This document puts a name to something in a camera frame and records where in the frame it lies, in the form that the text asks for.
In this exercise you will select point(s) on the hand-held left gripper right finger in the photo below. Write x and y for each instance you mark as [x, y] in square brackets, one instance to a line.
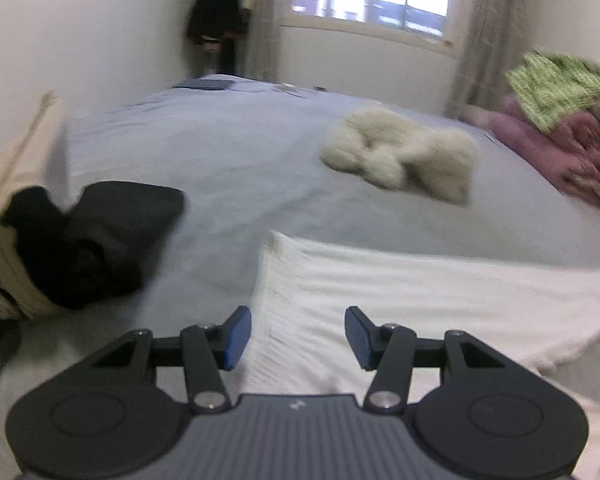
[358, 336]

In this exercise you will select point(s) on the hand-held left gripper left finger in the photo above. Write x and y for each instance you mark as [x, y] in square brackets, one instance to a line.
[238, 336]

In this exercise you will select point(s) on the white knit sweater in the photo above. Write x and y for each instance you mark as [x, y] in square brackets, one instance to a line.
[430, 305]

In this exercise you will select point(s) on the dark hanging clothes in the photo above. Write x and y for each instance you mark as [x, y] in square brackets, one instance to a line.
[220, 10]

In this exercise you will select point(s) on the black folded garment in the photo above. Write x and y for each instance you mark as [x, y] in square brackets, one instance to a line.
[105, 240]

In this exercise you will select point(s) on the bed with grey sheet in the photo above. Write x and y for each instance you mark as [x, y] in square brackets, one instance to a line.
[240, 160]

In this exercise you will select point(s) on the white plush dog toy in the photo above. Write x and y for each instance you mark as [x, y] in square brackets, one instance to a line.
[405, 155]

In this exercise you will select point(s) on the pink bolster pillow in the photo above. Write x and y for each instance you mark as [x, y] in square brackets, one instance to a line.
[475, 115]

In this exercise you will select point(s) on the dark blue flat case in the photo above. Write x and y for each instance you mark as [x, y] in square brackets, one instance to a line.
[205, 84]

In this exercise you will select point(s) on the pink quilt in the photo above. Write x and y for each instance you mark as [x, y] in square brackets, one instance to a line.
[570, 155]

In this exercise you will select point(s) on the grey narrow curtain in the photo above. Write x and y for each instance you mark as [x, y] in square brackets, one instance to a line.
[267, 20]

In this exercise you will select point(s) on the grey wide curtain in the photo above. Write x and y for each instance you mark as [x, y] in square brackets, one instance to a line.
[485, 45]

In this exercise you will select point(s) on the green patterned cloth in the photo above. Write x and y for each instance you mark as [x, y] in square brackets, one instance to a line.
[555, 85]

